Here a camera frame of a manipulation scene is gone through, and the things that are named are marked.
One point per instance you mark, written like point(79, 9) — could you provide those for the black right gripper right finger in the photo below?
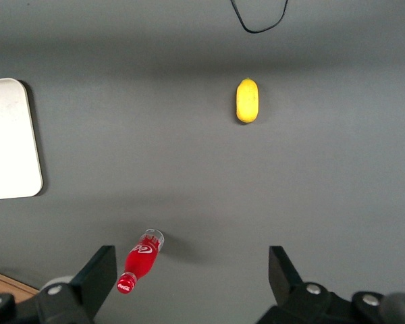
point(283, 280)

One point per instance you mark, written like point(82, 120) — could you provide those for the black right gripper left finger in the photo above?
point(94, 280)

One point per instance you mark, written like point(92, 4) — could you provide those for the white rectangular tray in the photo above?
point(10, 141)

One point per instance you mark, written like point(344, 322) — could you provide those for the red cola bottle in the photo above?
point(141, 261)

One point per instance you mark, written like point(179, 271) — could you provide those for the wooden drawer cabinet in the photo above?
point(3, 281)

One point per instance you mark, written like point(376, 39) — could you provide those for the yellow lemon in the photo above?
point(247, 101)

